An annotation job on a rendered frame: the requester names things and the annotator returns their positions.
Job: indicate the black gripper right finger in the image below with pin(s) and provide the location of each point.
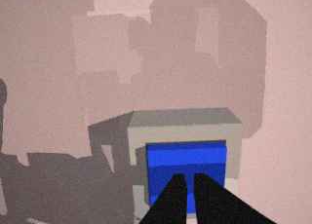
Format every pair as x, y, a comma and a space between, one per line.
216, 205

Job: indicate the blue button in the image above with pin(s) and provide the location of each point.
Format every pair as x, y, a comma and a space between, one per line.
182, 140

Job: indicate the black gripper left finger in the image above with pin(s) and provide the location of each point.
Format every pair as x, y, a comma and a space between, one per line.
171, 206

